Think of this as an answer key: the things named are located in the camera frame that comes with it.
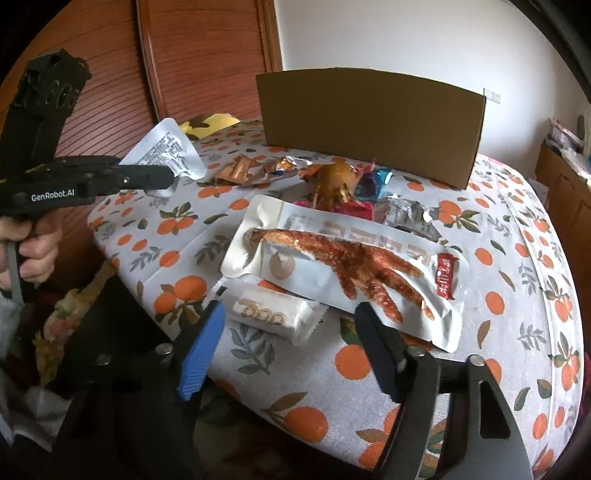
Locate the pink snack packet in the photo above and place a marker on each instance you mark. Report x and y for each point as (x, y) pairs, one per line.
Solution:
(358, 210)

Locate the clutter on cabinet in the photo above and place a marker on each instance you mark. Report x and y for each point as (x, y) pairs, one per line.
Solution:
(565, 136)

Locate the silver snack packet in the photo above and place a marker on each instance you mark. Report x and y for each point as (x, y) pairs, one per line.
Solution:
(408, 214)

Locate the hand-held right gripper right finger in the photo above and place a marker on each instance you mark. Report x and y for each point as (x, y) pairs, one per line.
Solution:
(379, 355)

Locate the orange-print tablecloth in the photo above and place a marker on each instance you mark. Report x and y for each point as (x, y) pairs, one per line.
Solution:
(508, 286)

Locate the brown cardboard box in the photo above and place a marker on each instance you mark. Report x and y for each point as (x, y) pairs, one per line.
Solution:
(369, 124)

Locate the large chicken foot packet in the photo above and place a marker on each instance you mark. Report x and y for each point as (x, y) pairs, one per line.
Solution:
(323, 258)

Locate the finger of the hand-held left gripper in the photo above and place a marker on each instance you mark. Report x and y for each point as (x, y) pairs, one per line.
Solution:
(147, 176)

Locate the yellow packet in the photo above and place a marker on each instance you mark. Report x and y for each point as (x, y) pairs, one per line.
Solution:
(217, 121)

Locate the wooden cabinet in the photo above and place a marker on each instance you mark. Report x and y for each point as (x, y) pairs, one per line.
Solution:
(563, 189)

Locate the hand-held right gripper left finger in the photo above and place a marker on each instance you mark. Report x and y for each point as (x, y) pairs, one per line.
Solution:
(199, 353)

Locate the silver foil wrapper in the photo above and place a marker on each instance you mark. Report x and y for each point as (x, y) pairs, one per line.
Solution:
(295, 165)

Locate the small white snack packet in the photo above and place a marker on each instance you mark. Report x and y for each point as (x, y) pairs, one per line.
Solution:
(272, 311)

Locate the white wall socket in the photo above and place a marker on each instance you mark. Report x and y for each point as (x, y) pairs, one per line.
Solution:
(493, 96)

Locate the person's left hand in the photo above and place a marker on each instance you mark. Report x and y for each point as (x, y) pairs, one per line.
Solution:
(41, 251)

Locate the blue candy wrapper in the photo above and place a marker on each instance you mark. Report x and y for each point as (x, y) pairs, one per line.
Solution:
(381, 177)

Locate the white printed snack packet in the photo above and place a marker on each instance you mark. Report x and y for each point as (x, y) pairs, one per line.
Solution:
(171, 147)

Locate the wooden wardrobe door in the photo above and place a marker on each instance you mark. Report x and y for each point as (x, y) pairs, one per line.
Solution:
(207, 46)

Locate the floral cloth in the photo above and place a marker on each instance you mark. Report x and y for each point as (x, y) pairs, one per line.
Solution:
(60, 323)

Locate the orange snack packet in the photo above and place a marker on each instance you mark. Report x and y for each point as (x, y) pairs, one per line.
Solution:
(238, 168)

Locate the brown glossy snack packet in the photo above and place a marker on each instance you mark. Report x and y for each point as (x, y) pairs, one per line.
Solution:
(332, 182)

